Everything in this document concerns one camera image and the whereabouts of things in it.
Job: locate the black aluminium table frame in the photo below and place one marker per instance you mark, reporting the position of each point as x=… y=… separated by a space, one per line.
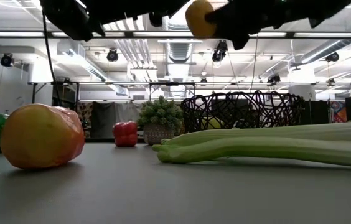
x=101 y=140

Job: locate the red-yellow mango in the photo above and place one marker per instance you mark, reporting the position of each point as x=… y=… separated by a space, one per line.
x=38 y=137

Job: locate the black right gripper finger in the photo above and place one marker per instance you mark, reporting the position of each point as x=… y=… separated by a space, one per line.
x=231 y=25

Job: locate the red bell pepper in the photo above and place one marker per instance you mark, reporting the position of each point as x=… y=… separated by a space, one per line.
x=125 y=133

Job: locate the black background rig frame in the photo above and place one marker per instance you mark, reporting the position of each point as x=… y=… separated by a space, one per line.
x=172 y=83

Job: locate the potted green succulent plant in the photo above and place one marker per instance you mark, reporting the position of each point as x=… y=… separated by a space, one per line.
x=160 y=115

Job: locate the yellow-green pear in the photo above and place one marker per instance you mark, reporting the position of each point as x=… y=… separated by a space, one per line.
x=213 y=123

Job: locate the silver ventilation duct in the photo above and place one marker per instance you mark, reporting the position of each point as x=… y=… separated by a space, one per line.
x=179 y=51

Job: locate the black ceiling spotlight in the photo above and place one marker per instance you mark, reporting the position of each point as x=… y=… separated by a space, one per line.
x=112 y=55
x=7 y=60
x=220 y=51
x=332 y=57

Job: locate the orange-yellow lemon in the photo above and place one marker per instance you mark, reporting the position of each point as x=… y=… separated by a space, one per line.
x=197 y=18

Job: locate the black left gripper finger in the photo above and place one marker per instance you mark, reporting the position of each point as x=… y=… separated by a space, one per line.
x=125 y=9

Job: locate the grey table mat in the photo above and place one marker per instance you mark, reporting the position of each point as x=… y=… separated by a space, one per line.
x=163 y=199

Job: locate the green celery bunch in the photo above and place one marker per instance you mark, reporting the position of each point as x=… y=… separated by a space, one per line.
x=256 y=149

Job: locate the colourful patterned cloth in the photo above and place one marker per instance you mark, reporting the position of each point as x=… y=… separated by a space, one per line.
x=338 y=112

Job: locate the overhead LED light bar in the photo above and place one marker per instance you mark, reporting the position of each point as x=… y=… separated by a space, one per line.
x=163 y=34

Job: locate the grey hanging cloth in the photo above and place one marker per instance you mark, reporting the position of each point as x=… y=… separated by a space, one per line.
x=107 y=119

